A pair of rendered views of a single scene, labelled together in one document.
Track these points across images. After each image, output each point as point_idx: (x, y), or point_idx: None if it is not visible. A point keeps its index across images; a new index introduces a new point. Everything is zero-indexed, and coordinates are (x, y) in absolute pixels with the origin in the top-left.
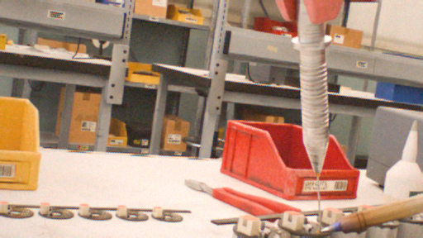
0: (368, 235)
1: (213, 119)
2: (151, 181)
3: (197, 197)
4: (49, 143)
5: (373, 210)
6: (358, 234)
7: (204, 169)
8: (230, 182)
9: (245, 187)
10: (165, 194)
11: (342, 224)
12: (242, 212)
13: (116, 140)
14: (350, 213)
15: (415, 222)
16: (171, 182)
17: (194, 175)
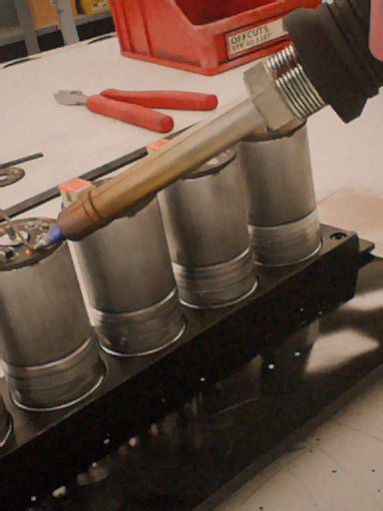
0: (177, 199)
1: None
2: (7, 111)
3: (66, 120)
4: (20, 35)
5: (110, 186)
6: (131, 218)
7: (99, 58)
8: (132, 69)
9: (152, 71)
10: (18, 131)
11: (60, 229)
12: (127, 127)
13: (99, 3)
14: (74, 202)
15: (276, 137)
16: (37, 102)
17: (79, 76)
